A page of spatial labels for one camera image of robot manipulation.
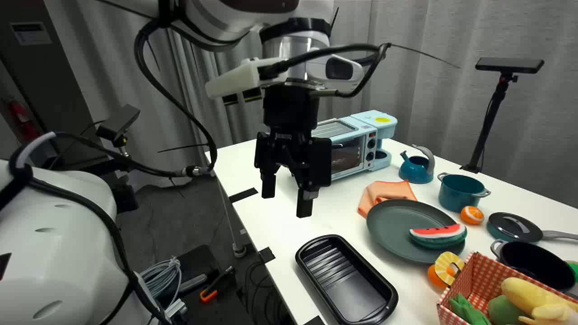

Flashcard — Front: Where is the red checkered basket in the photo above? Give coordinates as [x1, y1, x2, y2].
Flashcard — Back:
[434, 251, 578, 325]

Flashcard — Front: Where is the orange cloth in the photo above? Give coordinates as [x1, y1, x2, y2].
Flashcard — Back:
[355, 178, 418, 218]

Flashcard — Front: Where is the green pear plushie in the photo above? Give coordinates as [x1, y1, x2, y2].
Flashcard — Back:
[485, 292, 523, 325]

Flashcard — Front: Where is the white cable bundle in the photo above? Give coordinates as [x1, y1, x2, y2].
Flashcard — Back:
[135, 256, 187, 321]

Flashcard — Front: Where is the gray utensil handle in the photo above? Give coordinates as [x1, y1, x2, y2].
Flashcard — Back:
[537, 229, 578, 245]

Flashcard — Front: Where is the orange fruit plushie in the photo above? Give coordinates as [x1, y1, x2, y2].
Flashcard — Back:
[425, 263, 449, 292]
[458, 204, 485, 227]

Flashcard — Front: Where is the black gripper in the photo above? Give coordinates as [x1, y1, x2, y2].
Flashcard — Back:
[252, 83, 331, 220]

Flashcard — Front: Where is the black oblong tray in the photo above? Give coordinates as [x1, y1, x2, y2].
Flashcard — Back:
[294, 233, 400, 325]

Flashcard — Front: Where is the teal cup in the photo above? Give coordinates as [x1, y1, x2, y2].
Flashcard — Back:
[397, 142, 436, 186]

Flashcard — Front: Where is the gray plate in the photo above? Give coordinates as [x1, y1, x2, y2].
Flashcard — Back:
[364, 198, 467, 267]

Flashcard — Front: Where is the orange handled tool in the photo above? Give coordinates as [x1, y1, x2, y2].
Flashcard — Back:
[196, 263, 234, 303]

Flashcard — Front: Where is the black floor device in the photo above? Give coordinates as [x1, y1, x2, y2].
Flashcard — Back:
[176, 242, 221, 296]

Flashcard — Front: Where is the watermelon slice plushie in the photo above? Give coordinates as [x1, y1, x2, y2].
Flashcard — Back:
[407, 222, 469, 252]

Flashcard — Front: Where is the green leafy plushie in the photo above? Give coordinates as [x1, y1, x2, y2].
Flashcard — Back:
[447, 290, 492, 325]

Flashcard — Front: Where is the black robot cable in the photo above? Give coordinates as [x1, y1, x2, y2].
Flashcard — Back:
[10, 16, 393, 325]

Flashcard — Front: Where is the gray curtain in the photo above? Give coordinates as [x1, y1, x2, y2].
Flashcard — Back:
[42, 0, 578, 205]

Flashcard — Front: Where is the yellow banana plushie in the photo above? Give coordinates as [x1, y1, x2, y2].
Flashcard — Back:
[499, 274, 575, 325]

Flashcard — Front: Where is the white label plate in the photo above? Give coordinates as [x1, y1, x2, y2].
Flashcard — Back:
[8, 21, 53, 47]

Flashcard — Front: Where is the teal toy pot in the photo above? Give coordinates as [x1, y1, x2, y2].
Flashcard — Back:
[434, 171, 492, 213]

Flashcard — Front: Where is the black camera on clamp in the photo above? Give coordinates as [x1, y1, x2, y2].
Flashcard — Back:
[93, 104, 142, 146]

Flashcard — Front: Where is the red wall fixture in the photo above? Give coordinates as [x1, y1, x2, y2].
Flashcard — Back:
[5, 99, 44, 149]

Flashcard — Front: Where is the black tripod stand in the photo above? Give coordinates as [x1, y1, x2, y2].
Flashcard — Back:
[458, 70, 519, 175]

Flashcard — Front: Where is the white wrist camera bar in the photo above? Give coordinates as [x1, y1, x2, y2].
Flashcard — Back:
[203, 52, 366, 101]

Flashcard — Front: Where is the black tape strip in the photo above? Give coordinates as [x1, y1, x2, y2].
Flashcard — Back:
[225, 186, 259, 204]
[256, 245, 277, 265]

